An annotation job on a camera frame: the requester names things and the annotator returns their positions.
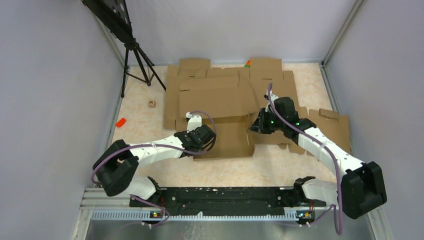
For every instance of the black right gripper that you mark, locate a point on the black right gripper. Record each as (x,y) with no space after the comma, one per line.
(259,125)

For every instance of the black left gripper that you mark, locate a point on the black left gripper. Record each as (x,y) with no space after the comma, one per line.
(189,133)

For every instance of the brown cardboard box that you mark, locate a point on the brown cardboard box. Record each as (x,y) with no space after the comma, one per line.
(230,104)

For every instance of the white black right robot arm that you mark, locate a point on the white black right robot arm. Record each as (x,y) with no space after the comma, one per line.
(359,187)

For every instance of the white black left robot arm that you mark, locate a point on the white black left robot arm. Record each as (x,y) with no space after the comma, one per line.
(116,169)

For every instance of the flat cardboard sheet pile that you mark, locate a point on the flat cardboard sheet pile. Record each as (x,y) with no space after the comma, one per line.
(262,71)

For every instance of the small wooden letter cube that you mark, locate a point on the small wooden letter cube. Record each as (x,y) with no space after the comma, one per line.
(152,104)

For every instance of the orange green toy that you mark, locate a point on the orange green toy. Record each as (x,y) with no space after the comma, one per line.
(248,64)

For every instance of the small orange block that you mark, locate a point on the small orange block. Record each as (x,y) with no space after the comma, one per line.
(121,122)

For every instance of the black tripod music stand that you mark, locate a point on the black tripod music stand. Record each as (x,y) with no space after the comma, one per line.
(115,16)

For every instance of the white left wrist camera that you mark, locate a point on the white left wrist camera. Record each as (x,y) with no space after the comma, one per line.
(194,121)

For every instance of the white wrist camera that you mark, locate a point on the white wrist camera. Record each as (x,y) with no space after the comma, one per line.
(194,121)
(269,98)

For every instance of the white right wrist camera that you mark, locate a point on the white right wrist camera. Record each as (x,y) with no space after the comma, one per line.
(269,98)

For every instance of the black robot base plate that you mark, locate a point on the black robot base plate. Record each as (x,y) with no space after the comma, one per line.
(230,201)

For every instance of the white slotted cable duct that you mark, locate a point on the white slotted cable duct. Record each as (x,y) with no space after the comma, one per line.
(155,216)

